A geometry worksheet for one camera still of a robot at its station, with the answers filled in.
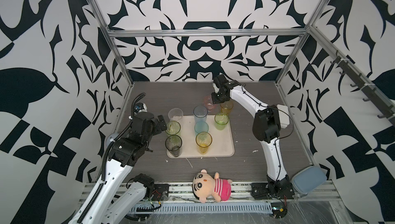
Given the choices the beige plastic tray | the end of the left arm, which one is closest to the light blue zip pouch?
the beige plastic tray

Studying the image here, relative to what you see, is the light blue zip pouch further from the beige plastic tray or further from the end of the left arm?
the end of the left arm

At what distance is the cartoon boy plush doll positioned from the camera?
70 cm

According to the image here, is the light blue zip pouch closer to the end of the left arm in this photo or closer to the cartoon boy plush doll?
the cartoon boy plush doll

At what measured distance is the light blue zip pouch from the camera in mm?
746

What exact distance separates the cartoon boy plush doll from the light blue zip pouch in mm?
324
